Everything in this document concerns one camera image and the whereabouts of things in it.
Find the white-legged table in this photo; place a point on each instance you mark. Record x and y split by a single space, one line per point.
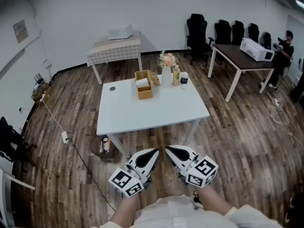
97 75

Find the person's left forearm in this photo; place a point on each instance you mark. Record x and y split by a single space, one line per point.
124 210

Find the white table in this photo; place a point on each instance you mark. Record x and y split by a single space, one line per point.
154 110

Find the brown storage box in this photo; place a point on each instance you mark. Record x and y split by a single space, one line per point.
96 148

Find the white vase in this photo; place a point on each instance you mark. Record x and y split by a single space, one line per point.
166 78

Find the yellow tea bottle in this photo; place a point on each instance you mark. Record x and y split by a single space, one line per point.
176 76

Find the wall poster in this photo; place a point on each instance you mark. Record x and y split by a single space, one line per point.
20 31

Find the woven wicker basket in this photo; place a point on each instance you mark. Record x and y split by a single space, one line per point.
145 94

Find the pink and white flower bouquet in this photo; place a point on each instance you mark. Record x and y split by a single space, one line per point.
168 59

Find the person's right forearm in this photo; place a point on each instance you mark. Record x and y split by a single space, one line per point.
213 201

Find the black office chair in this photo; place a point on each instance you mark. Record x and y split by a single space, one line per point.
197 34
267 40
238 33
253 32
222 32
10 139

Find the ceiling light panel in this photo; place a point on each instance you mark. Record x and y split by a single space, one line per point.
299 3

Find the white microwave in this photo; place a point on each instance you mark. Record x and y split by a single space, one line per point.
120 32
255 50

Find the person's white shirt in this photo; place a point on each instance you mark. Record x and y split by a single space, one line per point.
178 215

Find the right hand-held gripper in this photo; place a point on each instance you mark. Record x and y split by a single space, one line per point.
202 172

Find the dark jar with white lid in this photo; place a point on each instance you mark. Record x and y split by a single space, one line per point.
184 79

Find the white power strip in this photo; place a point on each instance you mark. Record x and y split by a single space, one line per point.
64 137
276 102

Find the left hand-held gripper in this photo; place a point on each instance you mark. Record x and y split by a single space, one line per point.
133 178

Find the black router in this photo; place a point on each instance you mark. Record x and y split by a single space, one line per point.
38 79

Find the table with checkered cloth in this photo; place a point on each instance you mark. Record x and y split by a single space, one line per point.
114 50

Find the white desk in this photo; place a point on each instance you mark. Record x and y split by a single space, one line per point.
4 198

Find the dark brown table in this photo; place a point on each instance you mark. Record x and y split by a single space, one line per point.
240 56

